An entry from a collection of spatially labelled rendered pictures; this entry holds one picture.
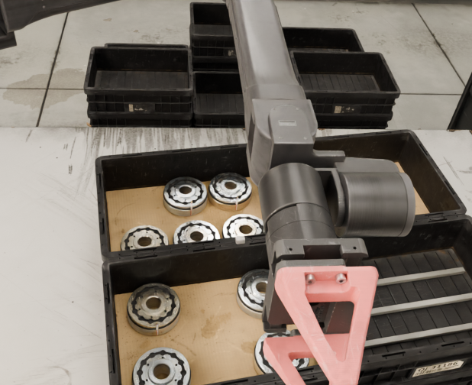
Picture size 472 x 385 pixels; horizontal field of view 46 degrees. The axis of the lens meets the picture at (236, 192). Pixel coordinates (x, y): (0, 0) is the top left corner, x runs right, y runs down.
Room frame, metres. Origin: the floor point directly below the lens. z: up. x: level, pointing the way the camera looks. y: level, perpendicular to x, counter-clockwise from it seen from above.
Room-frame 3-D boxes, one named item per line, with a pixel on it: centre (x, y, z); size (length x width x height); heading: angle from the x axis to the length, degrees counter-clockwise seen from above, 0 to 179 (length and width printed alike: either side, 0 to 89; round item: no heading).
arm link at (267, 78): (0.59, -0.01, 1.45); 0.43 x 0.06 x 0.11; 9
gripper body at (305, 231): (0.28, -0.06, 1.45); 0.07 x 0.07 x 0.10; 9
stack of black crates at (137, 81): (1.83, 0.42, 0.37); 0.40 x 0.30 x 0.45; 99
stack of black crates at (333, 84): (1.95, -0.38, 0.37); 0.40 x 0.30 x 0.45; 99
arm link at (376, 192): (0.37, -0.09, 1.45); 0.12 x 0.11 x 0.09; 9
